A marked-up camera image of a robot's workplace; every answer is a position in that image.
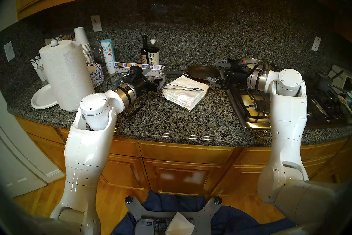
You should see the stainless steel pot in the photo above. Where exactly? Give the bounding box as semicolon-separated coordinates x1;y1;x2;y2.
241;57;273;72

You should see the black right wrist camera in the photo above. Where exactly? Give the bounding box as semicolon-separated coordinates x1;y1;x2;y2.
230;58;248;72

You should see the white paper towel roll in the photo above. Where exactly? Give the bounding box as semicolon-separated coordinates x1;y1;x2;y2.
39;40;95;112

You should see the soy sauce bottle white cap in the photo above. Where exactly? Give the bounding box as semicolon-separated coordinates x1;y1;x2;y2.
148;39;160;65

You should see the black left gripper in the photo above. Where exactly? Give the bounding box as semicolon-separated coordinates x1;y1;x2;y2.
131;69;166;98

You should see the floral ceramic spoon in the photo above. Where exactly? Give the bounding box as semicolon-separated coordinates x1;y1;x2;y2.
337;95;352;115

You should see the narrow wooden lower cabinet door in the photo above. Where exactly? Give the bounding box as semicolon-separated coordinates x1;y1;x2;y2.
99;153;150;191

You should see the dark blue cloth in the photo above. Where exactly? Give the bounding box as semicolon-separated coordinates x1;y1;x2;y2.
110;191;296;235

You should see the paper towel holder with knob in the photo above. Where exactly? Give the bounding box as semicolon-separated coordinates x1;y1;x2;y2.
50;38;80;112

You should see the dark glass bottle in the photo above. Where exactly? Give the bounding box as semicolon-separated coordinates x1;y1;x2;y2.
141;35;149;65

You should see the black kettle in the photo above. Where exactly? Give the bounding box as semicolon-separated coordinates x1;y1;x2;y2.
313;72;332;92

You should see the black gas stovetop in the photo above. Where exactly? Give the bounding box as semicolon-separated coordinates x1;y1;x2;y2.
220;68;352;130

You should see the wooden lower cabinet unit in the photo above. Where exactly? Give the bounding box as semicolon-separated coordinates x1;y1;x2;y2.
15;116;352;197

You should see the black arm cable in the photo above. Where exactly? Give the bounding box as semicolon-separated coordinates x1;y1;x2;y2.
246;61;268;78
106;72;149;118

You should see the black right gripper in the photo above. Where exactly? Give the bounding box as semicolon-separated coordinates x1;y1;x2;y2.
206;59;249;90

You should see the white napkin stack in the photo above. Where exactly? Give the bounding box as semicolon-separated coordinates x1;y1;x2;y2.
162;75;210;112

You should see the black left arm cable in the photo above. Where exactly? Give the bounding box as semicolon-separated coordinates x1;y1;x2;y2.
106;72;149;118

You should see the blue white leaf canister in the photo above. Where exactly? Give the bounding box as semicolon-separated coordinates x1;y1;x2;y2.
100;39;116;74

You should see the patterned paper bowl stack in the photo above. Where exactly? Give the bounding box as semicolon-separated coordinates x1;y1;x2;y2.
87;63;105;88

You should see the white paper plate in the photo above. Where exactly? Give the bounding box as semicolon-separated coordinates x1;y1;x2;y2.
31;84;59;109

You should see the wide wooden lower cabinet door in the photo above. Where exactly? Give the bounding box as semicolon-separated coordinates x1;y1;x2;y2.
143;159;224;196

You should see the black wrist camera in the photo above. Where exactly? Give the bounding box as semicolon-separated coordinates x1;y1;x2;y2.
125;66;144;83
230;58;248;72

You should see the white light switch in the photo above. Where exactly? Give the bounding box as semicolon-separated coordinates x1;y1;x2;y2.
4;41;16;62

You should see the folded white napkin on base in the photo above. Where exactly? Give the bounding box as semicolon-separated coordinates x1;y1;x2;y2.
164;212;195;235

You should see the wide wooden drawer front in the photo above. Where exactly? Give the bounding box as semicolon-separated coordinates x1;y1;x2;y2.
138;140;235;165

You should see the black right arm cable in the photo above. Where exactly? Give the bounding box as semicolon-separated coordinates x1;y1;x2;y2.
246;61;268;78

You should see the clear plastic bag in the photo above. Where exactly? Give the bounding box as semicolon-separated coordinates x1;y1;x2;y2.
89;40;106;64

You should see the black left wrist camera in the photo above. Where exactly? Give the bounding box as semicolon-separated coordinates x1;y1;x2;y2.
125;66;144;83

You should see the white paper cup stack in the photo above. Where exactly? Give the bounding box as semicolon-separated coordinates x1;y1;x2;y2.
74;27;95;65

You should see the dark frying pan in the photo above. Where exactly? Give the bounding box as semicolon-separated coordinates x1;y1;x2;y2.
159;65;220;84

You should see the grey metal robot base frame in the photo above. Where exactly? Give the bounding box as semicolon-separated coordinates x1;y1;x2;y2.
125;196;222;235

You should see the long blue white wrap box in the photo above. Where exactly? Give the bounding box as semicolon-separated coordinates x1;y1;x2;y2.
114;62;166;76

